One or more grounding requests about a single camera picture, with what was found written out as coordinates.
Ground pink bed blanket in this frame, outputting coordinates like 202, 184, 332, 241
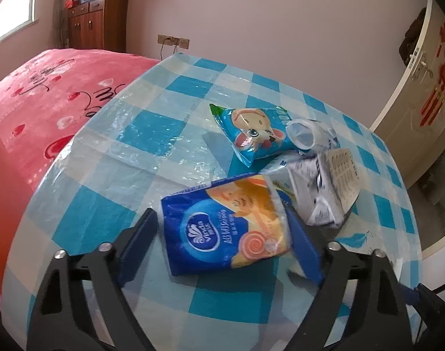
0, 47, 161, 300

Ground grey curtain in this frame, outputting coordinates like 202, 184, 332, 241
52, 0, 71, 49

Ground blue checked plastic tablecloth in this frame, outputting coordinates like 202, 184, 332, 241
1, 53, 424, 351

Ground beige wall sockets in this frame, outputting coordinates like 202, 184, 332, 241
157, 34, 191, 49

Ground blue orange tissue packet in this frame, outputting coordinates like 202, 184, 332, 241
160, 173, 292, 278

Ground red door decoration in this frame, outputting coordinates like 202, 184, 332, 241
420, 20, 445, 127

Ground dark brown hanging bag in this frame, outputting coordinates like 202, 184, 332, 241
398, 7, 428, 67

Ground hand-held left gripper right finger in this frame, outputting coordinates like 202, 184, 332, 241
285, 205, 413, 351

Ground cream door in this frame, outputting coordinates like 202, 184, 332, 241
369, 0, 445, 191

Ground brown wooden cabinet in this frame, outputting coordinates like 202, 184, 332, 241
67, 0, 130, 54

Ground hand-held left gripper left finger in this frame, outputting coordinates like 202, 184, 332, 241
26, 208, 159, 351

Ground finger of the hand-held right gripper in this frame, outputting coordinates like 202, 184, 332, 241
407, 282, 445, 322

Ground metal door handle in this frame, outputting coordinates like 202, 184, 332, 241
407, 52, 433, 79

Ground clear white plastic bag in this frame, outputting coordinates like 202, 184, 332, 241
286, 117, 338, 153

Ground blue cartoon snack packet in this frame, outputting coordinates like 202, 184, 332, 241
209, 103, 304, 168

